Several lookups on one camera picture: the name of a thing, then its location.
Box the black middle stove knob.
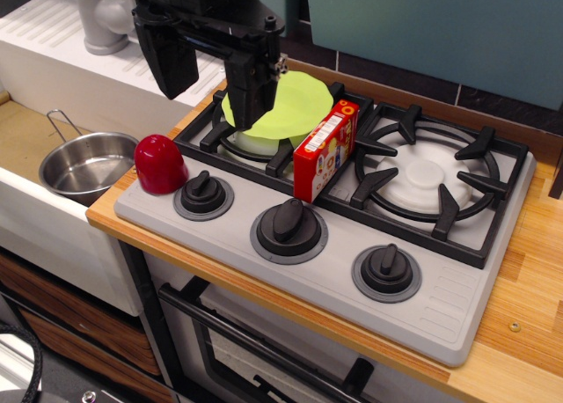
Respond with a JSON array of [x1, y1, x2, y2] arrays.
[[250, 198, 328, 266]]

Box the stainless steel pot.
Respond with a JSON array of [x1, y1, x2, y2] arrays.
[[39, 132, 138, 207]]

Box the black braided cable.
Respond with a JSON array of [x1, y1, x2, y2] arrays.
[[0, 323, 44, 403]]

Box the red cereal box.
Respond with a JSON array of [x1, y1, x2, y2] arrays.
[[293, 99, 360, 203]]

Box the wooden drawer front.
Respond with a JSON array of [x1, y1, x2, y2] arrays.
[[1, 250, 161, 376]]

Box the black burner grate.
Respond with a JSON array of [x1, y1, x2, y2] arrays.
[[316, 103, 536, 269], [174, 82, 374, 206]]

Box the grey toy faucet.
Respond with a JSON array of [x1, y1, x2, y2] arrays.
[[77, 0, 135, 55]]

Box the black left stove knob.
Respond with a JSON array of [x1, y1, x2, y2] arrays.
[[173, 170, 235, 222]]

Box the black right stove knob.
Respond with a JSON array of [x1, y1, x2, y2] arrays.
[[352, 244, 422, 304]]

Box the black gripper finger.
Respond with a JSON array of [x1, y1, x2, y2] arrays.
[[135, 19, 199, 99], [224, 53, 288, 130]]

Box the black left burner grate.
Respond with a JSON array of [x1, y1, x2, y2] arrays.
[[174, 82, 374, 206]]

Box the grey toy stove top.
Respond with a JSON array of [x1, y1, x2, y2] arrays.
[[114, 83, 536, 366]]

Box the black right burner grate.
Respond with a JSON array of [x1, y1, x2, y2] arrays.
[[316, 103, 536, 269]]

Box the lime green plate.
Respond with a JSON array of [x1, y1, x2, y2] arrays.
[[243, 70, 333, 140]]

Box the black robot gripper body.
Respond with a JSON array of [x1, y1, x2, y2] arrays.
[[133, 0, 285, 64]]

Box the white toy sink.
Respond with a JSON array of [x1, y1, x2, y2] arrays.
[[1, 0, 224, 316]]

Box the oven door with black handle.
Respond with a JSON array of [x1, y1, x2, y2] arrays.
[[145, 255, 454, 402]]

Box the black stove knob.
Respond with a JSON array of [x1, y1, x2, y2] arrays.
[[173, 170, 235, 222], [352, 244, 422, 304], [250, 198, 328, 266]]

